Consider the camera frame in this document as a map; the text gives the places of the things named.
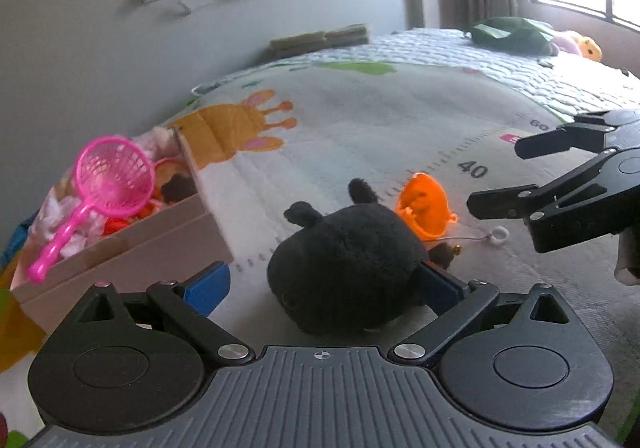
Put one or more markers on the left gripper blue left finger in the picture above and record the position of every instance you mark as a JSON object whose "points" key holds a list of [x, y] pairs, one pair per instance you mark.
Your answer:
{"points": [[183, 309]]}

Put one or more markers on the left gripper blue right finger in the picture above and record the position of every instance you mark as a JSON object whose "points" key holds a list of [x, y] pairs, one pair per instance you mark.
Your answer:
{"points": [[460, 309]]}

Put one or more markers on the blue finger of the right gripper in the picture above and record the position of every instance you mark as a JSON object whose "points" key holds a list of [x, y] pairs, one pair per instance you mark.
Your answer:
{"points": [[510, 205], [583, 136]]}

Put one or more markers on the black plush toy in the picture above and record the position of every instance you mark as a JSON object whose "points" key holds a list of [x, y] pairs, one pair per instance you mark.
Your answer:
{"points": [[351, 270]]}

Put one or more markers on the pink toy strainer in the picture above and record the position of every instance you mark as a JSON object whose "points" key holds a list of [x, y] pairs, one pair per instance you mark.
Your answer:
{"points": [[113, 177]]}

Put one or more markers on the yellow orange plush toy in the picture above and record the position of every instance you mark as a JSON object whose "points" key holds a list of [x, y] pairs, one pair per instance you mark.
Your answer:
{"points": [[569, 41]]}

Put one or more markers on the green plush toy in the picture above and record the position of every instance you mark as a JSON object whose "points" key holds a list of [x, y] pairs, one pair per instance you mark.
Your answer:
{"points": [[514, 35]]}

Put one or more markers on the colourful play mat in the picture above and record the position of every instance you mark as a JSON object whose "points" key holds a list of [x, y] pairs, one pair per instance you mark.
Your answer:
{"points": [[561, 344]]}

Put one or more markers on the folded brown towel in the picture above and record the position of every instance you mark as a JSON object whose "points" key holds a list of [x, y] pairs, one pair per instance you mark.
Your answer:
{"points": [[314, 41]]}

